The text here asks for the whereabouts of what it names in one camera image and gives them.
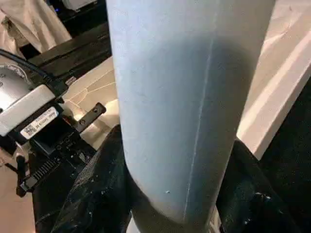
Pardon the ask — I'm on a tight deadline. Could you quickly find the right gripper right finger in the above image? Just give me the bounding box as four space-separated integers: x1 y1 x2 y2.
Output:
215 140 304 233

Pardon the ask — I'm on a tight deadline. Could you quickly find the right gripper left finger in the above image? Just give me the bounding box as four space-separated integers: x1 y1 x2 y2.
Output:
36 124 137 233

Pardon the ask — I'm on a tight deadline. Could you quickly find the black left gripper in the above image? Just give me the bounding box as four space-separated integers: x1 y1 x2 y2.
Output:
14 102 107 198

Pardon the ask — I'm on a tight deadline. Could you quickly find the white plastic table leg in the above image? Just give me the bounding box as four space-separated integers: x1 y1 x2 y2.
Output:
105 0 276 233

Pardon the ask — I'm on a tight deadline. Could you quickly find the white plastic table top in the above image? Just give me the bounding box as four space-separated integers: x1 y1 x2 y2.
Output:
62 0 311 162

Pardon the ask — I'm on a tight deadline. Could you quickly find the white fabric cover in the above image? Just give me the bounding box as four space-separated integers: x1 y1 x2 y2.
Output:
0 0 73 53

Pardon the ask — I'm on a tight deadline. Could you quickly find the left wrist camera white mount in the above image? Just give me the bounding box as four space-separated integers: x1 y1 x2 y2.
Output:
0 84 64 144

